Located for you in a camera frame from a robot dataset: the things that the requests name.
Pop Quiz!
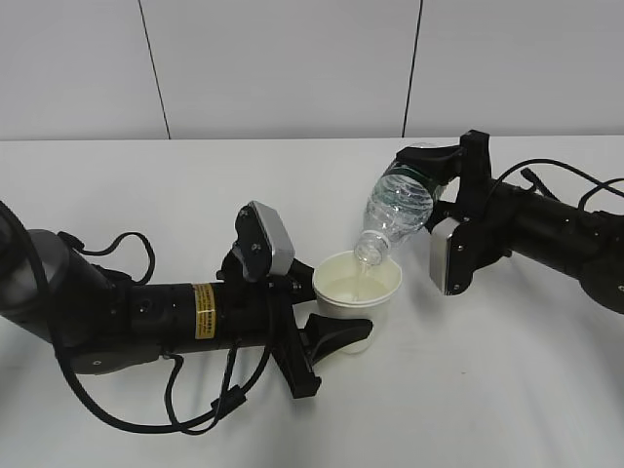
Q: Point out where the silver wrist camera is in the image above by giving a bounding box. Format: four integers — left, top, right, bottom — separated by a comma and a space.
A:
232, 201, 295, 283
429, 217, 484, 295

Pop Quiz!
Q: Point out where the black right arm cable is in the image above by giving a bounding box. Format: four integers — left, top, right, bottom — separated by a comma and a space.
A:
494, 158, 624, 211

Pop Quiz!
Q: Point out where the white paper cup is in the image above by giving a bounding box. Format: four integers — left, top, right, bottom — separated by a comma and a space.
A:
312, 251, 403, 355

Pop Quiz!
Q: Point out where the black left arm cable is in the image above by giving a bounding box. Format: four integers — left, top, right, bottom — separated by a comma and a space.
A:
0, 231, 274, 435

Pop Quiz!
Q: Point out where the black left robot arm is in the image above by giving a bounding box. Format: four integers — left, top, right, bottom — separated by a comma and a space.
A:
1, 201, 373, 398

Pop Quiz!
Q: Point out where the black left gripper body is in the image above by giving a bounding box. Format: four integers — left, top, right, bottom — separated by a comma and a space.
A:
216, 252, 321, 399

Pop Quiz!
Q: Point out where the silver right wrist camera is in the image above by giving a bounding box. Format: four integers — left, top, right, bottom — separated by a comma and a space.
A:
429, 217, 484, 295

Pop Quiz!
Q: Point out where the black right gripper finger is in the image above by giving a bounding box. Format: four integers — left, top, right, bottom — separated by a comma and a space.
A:
424, 202, 455, 234
395, 145, 463, 188

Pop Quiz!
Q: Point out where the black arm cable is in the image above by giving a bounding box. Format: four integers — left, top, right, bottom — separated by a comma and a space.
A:
494, 158, 624, 211
0, 231, 274, 435

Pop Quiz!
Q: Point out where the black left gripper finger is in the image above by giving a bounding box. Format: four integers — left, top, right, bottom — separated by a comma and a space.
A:
287, 258, 316, 302
304, 314, 373, 364

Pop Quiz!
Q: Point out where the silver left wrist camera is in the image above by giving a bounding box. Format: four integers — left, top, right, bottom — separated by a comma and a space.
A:
232, 201, 295, 283

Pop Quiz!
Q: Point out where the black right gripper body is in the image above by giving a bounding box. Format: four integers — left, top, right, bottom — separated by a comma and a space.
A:
450, 130, 508, 273

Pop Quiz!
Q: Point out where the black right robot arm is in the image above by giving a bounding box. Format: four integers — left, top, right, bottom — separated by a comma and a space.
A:
393, 130, 623, 313

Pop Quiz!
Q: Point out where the clear water bottle green label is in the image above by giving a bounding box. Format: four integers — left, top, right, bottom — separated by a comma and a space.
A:
354, 159, 445, 267

